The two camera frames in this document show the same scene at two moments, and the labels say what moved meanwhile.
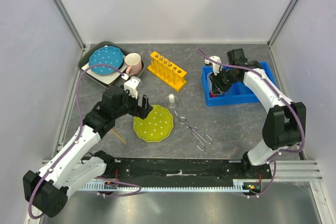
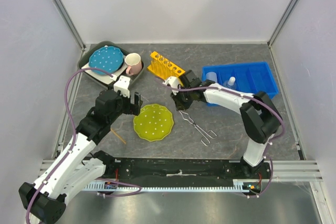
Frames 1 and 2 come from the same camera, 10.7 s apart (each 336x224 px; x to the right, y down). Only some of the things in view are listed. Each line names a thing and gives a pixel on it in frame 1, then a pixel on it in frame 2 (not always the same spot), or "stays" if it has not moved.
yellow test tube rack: x=167 y=71 stays
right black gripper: x=217 y=87 to x=179 y=105
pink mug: x=133 y=60 stays
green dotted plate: x=157 y=126 stays
